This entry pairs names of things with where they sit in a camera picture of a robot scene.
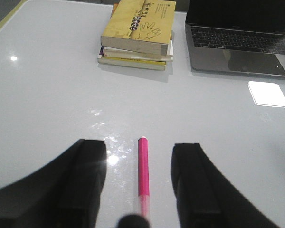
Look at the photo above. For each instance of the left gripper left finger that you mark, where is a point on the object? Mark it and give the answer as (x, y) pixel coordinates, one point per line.
(65, 193)

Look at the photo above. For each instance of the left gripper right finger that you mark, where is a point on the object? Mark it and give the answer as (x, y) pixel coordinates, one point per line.
(205, 198)

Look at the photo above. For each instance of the pink marker pen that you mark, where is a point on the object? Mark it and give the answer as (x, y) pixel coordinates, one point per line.
(143, 178)

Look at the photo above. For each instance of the yellow-edged bottom book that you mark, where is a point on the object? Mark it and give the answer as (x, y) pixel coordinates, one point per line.
(134, 63)

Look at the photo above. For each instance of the white middle book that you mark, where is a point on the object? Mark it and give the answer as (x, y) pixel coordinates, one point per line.
(120, 53)

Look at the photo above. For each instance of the grey laptop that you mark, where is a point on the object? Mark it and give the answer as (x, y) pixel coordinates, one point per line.
(237, 36)

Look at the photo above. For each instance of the yellow top book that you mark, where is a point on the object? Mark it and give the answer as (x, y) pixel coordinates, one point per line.
(143, 26)

